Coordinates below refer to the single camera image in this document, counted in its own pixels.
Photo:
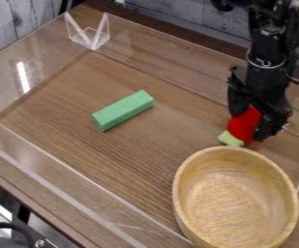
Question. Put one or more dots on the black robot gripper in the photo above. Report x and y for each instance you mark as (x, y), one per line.
(261, 87)

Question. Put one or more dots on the red plush strawberry toy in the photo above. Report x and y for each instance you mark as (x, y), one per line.
(241, 128)

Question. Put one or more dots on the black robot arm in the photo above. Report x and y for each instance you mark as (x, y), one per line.
(274, 33)

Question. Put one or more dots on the green foam block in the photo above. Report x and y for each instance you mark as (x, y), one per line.
(122, 110)

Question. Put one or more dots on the wooden bowl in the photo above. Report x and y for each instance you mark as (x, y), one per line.
(234, 199)

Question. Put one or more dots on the black device with knob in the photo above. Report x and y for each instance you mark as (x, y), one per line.
(30, 241)

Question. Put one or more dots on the clear acrylic enclosure wall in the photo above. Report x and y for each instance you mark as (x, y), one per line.
(100, 185)

